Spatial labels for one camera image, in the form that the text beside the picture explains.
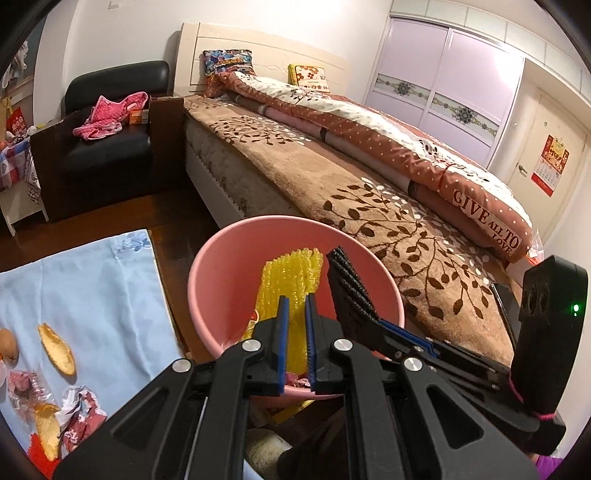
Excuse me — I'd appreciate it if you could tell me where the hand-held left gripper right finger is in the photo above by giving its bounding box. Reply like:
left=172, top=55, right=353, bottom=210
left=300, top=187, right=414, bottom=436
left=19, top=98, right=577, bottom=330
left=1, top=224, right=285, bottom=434
left=305, top=293, right=541, bottom=480

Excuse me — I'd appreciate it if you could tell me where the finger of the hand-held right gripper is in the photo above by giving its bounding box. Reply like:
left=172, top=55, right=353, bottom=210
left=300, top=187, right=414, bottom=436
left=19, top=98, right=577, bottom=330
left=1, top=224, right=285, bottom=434
left=376, top=318, right=512, bottom=377
left=372, top=342, right=509, bottom=402

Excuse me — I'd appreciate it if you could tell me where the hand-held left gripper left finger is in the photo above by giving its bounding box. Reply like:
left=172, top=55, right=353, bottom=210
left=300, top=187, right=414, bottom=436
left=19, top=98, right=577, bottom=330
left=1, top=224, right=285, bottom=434
left=53, top=295, right=291, bottom=480

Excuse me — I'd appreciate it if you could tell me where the yellow bubble wrap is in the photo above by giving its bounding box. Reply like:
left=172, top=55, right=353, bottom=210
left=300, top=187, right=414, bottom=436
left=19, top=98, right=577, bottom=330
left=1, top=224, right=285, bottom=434
left=240, top=248, right=324, bottom=374

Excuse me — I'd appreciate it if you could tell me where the black ribbed plastic piece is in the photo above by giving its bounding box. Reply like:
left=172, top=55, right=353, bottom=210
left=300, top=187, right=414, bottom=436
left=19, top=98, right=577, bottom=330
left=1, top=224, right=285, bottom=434
left=326, top=246, right=382, bottom=344

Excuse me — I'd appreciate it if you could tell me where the pink plastic bucket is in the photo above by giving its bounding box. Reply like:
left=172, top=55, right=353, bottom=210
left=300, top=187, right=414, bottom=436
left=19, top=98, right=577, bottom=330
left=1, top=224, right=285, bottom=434
left=187, top=215, right=406, bottom=400

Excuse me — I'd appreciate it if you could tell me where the black smartphone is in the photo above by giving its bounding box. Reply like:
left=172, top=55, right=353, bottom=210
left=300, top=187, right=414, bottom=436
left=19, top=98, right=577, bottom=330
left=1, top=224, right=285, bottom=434
left=490, top=281, right=520, bottom=354

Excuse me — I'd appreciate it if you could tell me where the yellow packet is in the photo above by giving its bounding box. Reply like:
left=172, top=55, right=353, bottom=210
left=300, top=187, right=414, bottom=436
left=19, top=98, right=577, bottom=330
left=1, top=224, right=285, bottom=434
left=272, top=399, right=315, bottom=423

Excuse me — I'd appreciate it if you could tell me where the person's dark trouser leg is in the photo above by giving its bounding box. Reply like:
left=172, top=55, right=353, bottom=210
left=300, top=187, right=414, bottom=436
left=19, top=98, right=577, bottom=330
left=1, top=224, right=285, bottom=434
left=277, top=406, right=365, bottom=480

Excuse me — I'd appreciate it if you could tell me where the beige fluffy slipper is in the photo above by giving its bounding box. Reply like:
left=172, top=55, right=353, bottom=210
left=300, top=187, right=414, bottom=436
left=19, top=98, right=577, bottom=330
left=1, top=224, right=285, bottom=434
left=245, top=427, right=294, bottom=472

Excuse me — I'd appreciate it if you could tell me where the brown leaf-patterned blanket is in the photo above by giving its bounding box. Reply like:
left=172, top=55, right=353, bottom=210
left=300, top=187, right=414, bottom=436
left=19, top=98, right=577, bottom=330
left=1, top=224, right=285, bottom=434
left=184, top=95, right=515, bottom=365

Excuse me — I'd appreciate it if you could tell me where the light blue floral tablecloth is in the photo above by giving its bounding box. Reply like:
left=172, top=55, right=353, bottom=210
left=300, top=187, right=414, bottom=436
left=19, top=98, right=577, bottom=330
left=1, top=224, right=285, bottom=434
left=0, top=229, right=195, bottom=480

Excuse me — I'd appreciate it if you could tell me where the white door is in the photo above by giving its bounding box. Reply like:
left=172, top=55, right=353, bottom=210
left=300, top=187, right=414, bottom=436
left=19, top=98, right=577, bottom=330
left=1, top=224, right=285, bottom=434
left=492, top=88, right=585, bottom=241

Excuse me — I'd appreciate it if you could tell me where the polka dot quilt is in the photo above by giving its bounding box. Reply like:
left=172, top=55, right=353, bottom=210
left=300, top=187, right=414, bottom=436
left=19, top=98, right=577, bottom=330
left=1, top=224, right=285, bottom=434
left=205, top=69, right=534, bottom=264

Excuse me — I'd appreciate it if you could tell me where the crumpled red white wrapper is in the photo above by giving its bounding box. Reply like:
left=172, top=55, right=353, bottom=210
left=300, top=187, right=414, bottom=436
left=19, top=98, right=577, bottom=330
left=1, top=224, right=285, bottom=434
left=58, top=385, right=108, bottom=455

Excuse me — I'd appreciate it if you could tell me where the long orange peel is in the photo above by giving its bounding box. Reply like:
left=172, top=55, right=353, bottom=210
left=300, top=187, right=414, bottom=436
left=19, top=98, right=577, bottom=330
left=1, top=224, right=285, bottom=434
left=37, top=323, right=77, bottom=377

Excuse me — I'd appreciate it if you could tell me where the curled orange peel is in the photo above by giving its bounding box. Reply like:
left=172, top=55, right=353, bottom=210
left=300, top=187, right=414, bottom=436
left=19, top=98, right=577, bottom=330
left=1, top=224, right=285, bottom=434
left=33, top=402, right=63, bottom=462

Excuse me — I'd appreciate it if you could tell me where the black leather armchair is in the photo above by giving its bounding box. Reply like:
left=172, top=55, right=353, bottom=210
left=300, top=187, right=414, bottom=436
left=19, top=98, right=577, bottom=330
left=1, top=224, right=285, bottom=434
left=30, top=60, right=186, bottom=223

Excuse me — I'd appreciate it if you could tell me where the clear red candy wrapper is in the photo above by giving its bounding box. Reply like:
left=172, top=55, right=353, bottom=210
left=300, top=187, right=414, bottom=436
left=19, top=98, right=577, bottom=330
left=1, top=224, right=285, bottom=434
left=7, top=369, right=49, bottom=409

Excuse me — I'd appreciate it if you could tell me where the yellow floral pillow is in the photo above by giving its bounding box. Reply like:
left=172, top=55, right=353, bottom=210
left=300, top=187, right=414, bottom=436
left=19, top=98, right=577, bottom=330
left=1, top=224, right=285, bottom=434
left=287, top=64, right=331, bottom=92

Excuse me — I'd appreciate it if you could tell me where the red plastic scrap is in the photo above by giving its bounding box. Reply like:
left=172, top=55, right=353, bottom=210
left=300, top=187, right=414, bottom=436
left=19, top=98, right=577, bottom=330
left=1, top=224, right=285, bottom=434
left=28, top=434, right=49, bottom=462

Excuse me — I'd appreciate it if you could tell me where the brown walnut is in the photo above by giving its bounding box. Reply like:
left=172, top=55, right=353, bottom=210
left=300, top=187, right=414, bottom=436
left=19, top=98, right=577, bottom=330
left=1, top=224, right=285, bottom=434
left=0, top=329, right=20, bottom=363

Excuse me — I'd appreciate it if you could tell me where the lilac sliding-door wardrobe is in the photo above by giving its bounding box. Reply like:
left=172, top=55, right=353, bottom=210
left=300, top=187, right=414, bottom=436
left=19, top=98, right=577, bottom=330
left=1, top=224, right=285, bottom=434
left=362, top=14, right=525, bottom=169

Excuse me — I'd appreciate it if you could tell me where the colourful cartoon pillow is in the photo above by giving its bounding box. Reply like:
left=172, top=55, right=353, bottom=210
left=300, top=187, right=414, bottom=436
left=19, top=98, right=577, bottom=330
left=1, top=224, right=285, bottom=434
left=202, top=48, right=256, bottom=77

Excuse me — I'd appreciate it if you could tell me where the pink polka dot clothing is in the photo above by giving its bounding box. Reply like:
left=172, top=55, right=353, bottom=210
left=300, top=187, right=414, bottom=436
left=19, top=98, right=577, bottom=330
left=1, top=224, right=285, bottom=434
left=73, top=91, right=149, bottom=140

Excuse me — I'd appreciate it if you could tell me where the white side table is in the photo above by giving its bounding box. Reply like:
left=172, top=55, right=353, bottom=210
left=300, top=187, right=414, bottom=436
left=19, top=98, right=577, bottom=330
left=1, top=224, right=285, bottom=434
left=0, top=180, right=49, bottom=236

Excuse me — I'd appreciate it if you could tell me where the black white patterned cloth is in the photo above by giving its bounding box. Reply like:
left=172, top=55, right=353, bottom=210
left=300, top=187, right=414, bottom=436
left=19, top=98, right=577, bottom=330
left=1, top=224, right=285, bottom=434
left=25, top=157, right=42, bottom=195

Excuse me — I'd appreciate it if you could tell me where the cream wooden bed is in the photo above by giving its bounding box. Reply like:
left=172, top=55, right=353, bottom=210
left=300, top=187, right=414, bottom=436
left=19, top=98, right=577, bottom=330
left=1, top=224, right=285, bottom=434
left=173, top=22, right=546, bottom=370

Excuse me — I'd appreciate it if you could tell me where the red gift bag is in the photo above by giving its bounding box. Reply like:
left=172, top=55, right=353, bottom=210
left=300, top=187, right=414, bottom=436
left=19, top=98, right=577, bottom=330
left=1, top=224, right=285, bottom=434
left=7, top=107, right=28, bottom=137

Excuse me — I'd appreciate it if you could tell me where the red wall calendar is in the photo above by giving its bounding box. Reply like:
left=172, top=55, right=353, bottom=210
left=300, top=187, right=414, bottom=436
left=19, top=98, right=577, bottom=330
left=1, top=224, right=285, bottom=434
left=531, top=135, right=570, bottom=197

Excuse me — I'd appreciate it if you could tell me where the grey blue wall picture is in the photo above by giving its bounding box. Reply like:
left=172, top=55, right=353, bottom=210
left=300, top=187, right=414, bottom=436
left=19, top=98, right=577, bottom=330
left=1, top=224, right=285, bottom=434
left=2, top=18, right=47, bottom=86

